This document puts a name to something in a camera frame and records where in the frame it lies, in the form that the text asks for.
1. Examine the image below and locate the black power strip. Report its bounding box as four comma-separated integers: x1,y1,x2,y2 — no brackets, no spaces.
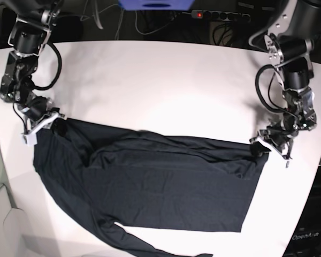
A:
190,10,251,23

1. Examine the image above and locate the black OpenArm case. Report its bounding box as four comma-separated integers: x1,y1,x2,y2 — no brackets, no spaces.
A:
284,166,321,256

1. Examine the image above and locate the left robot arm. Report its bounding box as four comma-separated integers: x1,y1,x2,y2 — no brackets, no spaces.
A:
248,1,321,164

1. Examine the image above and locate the blue plastic box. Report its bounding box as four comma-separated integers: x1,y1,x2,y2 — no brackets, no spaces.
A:
118,0,194,11

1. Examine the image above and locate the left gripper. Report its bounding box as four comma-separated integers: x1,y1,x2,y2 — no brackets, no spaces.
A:
249,126,294,169

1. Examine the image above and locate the dark navy long-sleeve shirt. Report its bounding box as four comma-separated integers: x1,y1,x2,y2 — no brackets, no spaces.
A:
33,119,269,256

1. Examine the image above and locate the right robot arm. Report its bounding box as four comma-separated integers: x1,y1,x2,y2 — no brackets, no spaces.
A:
0,1,65,146

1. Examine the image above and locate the white cable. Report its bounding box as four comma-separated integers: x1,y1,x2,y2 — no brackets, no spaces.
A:
80,5,177,35

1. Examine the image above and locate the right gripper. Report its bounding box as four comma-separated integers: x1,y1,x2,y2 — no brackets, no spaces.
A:
20,99,67,146

